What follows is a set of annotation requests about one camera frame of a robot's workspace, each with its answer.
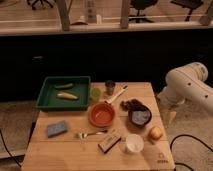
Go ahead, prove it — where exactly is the blue sponge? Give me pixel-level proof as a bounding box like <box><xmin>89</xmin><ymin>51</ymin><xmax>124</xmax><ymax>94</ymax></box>
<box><xmin>47</xmin><ymin>121</ymin><xmax>67</xmax><ymax>138</ymax></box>

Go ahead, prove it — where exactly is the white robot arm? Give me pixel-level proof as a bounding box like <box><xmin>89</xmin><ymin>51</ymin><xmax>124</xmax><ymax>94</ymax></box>
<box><xmin>157</xmin><ymin>62</ymin><xmax>213</xmax><ymax>127</ymax></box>

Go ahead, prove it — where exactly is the yellow apple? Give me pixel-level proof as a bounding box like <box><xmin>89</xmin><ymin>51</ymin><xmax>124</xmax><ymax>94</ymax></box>
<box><xmin>149</xmin><ymin>126</ymin><xmax>163</xmax><ymax>140</ymax></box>

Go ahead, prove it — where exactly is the dark bowl with grey cloth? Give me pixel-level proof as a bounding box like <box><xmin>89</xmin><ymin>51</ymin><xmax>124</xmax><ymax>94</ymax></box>
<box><xmin>128</xmin><ymin>106</ymin><xmax>152</xmax><ymax>127</ymax></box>

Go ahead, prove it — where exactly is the dark brown cloth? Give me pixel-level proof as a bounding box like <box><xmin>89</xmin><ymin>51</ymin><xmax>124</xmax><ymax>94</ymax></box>
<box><xmin>120</xmin><ymin>99</ymin><xmax>142</xmax><ymax>111</ymax></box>

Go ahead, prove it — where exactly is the white cup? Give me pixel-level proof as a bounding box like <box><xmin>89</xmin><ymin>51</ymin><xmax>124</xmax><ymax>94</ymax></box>
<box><xmin>121</xmin><ymin>134</ymin><xmax>144</xmax><ymax>154</ymax></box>

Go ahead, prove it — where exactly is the wooden brush block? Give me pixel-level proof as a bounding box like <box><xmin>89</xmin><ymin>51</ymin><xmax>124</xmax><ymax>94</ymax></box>
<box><xmin>98</xmin><ymin>130</ymin><xmax>121</xmax><ymax>154</ymax></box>

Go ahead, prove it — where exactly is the dark metal cup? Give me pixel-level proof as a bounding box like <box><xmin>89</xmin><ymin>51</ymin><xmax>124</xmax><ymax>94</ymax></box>
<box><xmin>105</xmin><ymin>80</ymin><xmax>116</xmax><ymax>95</ymax></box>

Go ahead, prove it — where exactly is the green cup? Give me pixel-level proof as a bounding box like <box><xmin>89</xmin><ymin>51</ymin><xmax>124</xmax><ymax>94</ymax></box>
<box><xmin>90</xmin><ymin>88</ymin><xmax>101</xmax><ymax>102</ymax></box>

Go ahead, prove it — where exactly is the metal fork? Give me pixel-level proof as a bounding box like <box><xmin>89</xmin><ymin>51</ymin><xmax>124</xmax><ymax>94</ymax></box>
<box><xmin>76</xmin><ymin>130</ymin><xmax>108</xmax><ymax>139</ymax></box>

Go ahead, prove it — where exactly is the green cucumber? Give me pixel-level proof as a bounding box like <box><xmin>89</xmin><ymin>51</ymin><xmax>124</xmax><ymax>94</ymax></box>
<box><xmin>54</xmin><ymin>83</ymin><xmax>74</xmax><ymax>89</ymax></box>

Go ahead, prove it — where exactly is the yellow banana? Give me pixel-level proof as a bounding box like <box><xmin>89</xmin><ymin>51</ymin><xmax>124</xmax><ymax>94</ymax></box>
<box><xmin>57</xmin><ymin>92</ymin><xmax>78</xmax><ymax>100</ymax></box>

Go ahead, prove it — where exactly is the black office chair right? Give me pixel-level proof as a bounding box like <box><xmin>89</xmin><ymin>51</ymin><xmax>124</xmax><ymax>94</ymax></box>
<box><xmin>171</xmin><ymin>0</ymin><xmax>204</xmax><ymax>21</ymax></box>

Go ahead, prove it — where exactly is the black office chair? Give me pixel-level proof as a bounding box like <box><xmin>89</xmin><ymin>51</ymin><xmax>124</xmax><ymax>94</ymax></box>
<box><xmin>129</xmin><ymin>0</ymin><xmax>158</xmax><ymax>23</ymax></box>
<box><xmin>26</xmin><ymin>0</ymin><xmax>56</xmax><ymax>11</ymax></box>
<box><xmin>171</xmin><ymin>0</ymin><xmax>204</xmax><ymax>21</ymax></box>

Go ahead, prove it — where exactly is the green plastic tray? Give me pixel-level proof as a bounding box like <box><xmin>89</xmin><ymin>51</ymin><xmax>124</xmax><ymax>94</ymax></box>
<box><xmin>36</xmin><ymin>76</ymin><xmax>90</xmax><ymax>111</ymax></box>

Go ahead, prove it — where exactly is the black office chair left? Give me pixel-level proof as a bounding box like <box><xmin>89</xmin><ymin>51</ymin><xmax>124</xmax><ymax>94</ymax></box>
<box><xmin>26</xmin><ymin>0</ymin><xmax>56</xmax><ymax>11</ymax></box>

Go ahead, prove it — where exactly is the black cable right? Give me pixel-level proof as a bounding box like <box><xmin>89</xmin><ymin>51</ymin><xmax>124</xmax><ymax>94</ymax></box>
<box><xmin>169</xmin><ymin>133</ymin><xmax>213</xmax><ymax>171</ymax></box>

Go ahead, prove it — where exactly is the black cable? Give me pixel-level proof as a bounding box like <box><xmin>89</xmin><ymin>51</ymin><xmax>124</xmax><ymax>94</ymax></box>
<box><xmin>169</xmin><ymin>133</ymin><xmax>213</xmax><ymax>171</ymax></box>
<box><xmin>0</xmin><ymin>129</ymin><xmax>22</xmax><ymax>168</ymax></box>

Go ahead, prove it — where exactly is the orange pan with white handle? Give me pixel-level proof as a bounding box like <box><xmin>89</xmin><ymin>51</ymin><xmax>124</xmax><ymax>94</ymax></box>
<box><xmin>88</xmin><ymin>85</ymin><xmax>128</xmax><ymax>127</ymax></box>

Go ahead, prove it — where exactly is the black cable left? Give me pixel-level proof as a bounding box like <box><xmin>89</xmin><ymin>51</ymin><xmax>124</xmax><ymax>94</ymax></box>
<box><xmin>0</xmin><ymin>129</ymin><xmax>22</xmax><ymax>168</ymax></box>

